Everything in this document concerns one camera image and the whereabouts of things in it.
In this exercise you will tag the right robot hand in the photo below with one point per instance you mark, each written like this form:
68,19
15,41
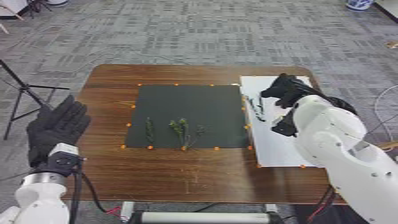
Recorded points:
292,89

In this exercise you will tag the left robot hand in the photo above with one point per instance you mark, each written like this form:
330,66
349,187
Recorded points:
58,125

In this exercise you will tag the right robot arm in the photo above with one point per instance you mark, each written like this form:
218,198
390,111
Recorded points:
344,150

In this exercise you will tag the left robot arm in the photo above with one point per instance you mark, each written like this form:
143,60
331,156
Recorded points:
40,196

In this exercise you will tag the bunch of green sprigs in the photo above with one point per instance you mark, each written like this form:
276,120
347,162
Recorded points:
260,108

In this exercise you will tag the black tripod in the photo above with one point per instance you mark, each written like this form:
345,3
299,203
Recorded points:
24,88

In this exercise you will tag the green sprig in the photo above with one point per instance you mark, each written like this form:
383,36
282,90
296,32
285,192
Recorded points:
175,128
150,130
184,122

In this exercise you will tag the dark mat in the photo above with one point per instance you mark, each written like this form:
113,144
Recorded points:
196,110

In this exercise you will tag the white sheet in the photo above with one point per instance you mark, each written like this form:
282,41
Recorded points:
269,148

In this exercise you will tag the blue and white vase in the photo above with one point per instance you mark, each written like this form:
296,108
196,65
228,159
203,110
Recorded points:
360,4

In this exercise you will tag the pale grey bar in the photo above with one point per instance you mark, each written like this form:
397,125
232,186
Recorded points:
205,218

